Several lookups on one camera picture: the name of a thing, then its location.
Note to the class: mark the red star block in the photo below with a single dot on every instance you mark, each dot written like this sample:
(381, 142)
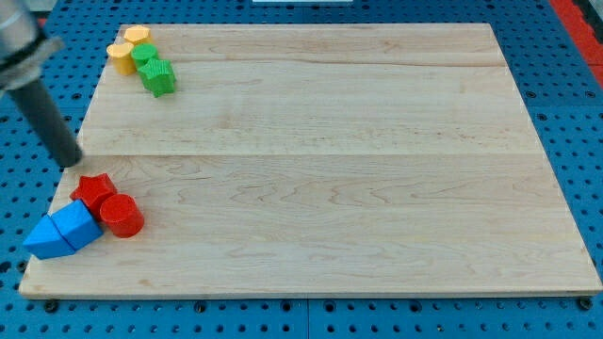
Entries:
(93, 191)

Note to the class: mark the yellow hexagon block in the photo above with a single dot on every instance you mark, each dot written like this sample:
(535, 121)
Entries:
(138, 34)

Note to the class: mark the blue cube block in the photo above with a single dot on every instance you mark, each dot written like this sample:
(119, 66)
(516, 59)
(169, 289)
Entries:
(77, 225)

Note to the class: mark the blue triangle block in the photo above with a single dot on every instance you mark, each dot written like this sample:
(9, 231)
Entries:
(46, 242)

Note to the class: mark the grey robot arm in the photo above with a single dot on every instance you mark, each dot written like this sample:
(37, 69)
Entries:
(24, 45)

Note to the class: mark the yellow heart block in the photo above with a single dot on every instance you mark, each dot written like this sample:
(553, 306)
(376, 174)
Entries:
(120, 56)

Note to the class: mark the green cylinder block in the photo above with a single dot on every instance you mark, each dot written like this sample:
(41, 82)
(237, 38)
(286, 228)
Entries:
(142, 53)

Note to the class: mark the green star block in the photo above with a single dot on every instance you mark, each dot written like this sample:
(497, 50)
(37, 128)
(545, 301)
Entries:
(157, 76)

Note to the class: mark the red cylinder block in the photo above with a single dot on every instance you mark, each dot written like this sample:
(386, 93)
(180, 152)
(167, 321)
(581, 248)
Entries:
(121, 215)

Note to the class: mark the wooden board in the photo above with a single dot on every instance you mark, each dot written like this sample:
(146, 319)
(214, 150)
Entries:
(328, 161)

